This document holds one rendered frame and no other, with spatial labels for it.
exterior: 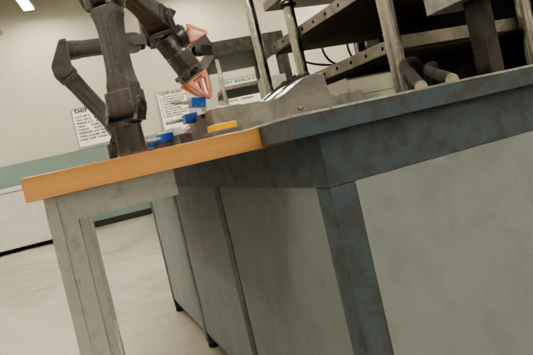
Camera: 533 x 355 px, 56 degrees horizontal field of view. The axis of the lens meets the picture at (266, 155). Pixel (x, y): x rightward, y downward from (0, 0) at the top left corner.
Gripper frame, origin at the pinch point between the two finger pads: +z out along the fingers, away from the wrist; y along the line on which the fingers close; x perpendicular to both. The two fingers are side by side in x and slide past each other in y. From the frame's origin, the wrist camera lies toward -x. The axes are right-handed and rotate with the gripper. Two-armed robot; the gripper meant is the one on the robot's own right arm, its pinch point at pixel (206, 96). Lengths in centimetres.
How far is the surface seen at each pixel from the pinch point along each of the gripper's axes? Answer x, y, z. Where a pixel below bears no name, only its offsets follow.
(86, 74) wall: -83, 736, -74
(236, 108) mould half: -2.3, -8.4, 7.1
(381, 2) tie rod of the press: -74, 6, 14
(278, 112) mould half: -11.6, -8.8, 15.7
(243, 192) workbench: 15.7, -26.9, 21.0
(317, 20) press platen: -84, 61, 12
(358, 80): -74, 45, 42
